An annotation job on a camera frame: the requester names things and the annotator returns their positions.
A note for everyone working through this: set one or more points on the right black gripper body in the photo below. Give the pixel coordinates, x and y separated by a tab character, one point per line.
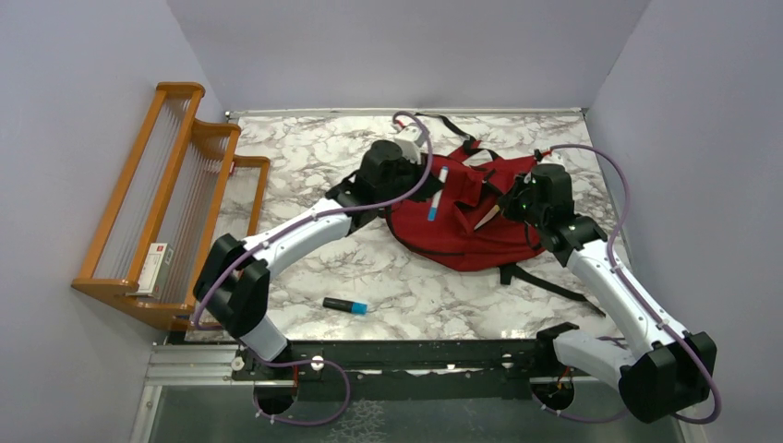
519	205

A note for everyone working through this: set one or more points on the blue white pen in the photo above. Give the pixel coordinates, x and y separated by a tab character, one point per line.
435	201

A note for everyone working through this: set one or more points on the red backpack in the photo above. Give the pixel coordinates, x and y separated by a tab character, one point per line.
476	179

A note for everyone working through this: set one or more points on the yellow orange highlighter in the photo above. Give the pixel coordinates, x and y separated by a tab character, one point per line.
490	215

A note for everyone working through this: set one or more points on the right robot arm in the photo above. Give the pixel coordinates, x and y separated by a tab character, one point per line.
663	368

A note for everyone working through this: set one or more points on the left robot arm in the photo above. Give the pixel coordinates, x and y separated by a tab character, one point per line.
234	282

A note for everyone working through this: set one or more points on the black blue highlighter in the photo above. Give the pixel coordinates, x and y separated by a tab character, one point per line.
344	306

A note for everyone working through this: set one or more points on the wooden rack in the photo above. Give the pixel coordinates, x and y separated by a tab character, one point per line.
170	190

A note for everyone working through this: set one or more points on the white red box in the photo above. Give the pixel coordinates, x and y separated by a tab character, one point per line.
155	270

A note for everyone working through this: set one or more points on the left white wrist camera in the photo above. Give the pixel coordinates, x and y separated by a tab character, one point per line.
410	140

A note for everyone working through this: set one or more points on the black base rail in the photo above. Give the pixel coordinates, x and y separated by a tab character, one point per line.
403	370

